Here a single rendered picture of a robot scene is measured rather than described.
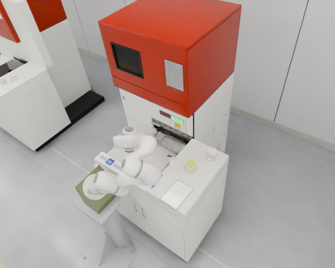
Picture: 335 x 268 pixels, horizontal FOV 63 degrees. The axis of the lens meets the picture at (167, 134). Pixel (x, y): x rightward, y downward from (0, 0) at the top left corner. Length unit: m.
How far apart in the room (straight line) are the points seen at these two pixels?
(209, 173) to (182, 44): 0.95
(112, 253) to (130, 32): 2.02
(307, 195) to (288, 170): 0.35
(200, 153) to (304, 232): 1.41
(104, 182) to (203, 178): 0.75
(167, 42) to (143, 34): 0.21
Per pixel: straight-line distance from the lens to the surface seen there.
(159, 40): 1.90
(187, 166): 2.06
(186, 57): 1.82
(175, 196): 2.00
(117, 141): 1.75
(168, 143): 2.42
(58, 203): 3.42
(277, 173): 3.44
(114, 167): 2.23
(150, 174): 1.42
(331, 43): 3.15
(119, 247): 2.92
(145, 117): 2.60
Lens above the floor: 2.68
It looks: 46 degrees down
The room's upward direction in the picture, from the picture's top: 6 degrees counter-clockwise
